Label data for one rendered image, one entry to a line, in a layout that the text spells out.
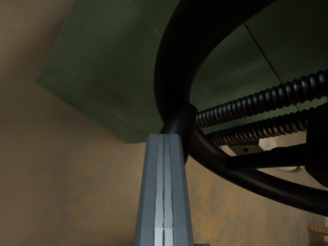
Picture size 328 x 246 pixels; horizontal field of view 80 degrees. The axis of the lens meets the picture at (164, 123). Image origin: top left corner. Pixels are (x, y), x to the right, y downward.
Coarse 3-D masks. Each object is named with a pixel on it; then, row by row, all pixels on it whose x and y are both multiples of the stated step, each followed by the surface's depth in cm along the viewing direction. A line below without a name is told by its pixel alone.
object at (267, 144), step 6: (270, 138) 48; (276, 138) 50; (234, 144) 48; (240, 144) 47; (246, 144) 46; (252, 144) 45; (258, 144) 44; (264, 144) 45; (270, 144) 48; (234, 150) 50; (240, 150) 49; (246, 150) 47; (252, 150) 47; (258, 150) 46; (264, 150) 45
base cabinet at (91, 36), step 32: (96, 0) 32; (128, 0) 30; (160, 0) 28; (64, 32) 42; (96, 32) 38; (128, 32) 35; (160, 32) 33; (64, 64) 53; (96, 64) 47; (128, 64) 43; (224, 64) 33; (256, 64) 31; (64, 96) 72; (96, 96) 61; (128, 96) 54; (192, 96) 43; (224, 96) 40; (128, 128) 75; (160, 128) 64; (224, 128) 50
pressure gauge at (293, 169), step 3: (276, 147) 42; (279, 147) 41; (282, 147) 41; (267, 150) 45; (276, 168) 44; (279, 168) 43; (282, 168) 43; (285, 168) 42; (288, 168) 42; (291, 168) 41; (294, 168) 41; (297, 168) 40; (300, 168) 40; (285, 171) 43; (288, 171) 43; (291, 171) 42; (294, 171) 42; (297, 171) 41
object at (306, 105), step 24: (288, 0) 22; (312, 0) 22; (264, 24) 26; (288, 24) 24; (312, 24) 24; (264, 48) 28; (288, 48) 27; (312, 48) 26; (288, 72) 30; (312, 72) 29
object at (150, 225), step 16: (160, 144) 9; (144, 160) 9; (160, 160) 9; (144, 176) 8; (160, 176) 8; (144, 192) 7; (160, 192) 7; (144, 208) 7; (160, 208) 7; (144, 224) 6; (160, 224) 6; (144, 240) 6; (160, 240) 6
